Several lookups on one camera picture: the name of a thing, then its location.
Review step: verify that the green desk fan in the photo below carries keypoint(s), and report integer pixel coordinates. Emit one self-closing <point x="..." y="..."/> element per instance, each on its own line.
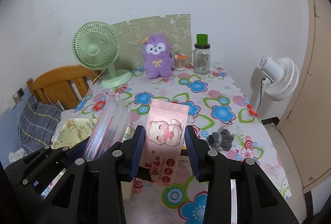
<point x="96" y="46"/>

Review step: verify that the crumpled white cloth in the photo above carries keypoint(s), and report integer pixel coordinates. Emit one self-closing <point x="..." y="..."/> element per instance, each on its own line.
<point x="15" y="156"/>

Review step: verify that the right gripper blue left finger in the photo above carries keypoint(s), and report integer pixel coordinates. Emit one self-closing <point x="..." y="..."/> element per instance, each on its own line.
<point x="120" y="163"/>

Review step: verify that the floral tablecloth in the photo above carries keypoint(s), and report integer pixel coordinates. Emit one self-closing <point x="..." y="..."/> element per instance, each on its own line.
<point x="215" y="102"/>

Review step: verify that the grey plaid pillow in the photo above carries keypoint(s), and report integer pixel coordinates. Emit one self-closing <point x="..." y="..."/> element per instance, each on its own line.
<point x="37" y="124"/>

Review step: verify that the yellow fabric storage box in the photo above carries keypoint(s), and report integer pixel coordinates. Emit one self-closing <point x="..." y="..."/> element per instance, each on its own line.
<point x="72" y="132"/>

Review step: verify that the purple plush toy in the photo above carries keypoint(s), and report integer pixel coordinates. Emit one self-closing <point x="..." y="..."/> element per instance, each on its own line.
<point x="157" y="59"/>

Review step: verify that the white floor fan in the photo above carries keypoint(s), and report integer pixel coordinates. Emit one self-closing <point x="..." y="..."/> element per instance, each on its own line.
<point x="282" y="77"/>

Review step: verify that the dark grey gloves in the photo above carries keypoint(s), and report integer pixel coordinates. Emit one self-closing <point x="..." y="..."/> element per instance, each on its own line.
<point x="220" y="140"/>

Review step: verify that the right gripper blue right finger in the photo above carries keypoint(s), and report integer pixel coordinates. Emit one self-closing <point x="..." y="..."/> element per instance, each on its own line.
<point x="214" y="168"/>

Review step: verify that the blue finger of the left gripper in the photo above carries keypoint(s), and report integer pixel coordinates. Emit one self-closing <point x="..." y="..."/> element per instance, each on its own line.
<point x="59" y="175"/>

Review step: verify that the clear plastic packet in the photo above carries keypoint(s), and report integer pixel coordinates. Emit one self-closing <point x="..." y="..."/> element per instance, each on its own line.
<point x="109" y="128"/>

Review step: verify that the small cup orange item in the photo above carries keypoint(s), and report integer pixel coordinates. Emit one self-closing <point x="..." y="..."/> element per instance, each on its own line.
<point x="180" y="61"/>

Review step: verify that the glass jar green lid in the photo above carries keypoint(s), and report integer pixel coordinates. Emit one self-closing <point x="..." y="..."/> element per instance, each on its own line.
<point x="202" y="55"/>

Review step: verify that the beige wardrobe door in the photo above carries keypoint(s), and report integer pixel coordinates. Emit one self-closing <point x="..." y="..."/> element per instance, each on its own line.
<point x="305" y="125"/>

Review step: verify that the green patterned backboard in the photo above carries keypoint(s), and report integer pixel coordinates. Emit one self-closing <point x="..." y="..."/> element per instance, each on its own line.
<point x="132" y="33"/>

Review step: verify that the pink cat wet wipes pack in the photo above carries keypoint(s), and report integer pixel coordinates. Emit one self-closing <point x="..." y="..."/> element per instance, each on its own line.
<point x="164" y="136"/>

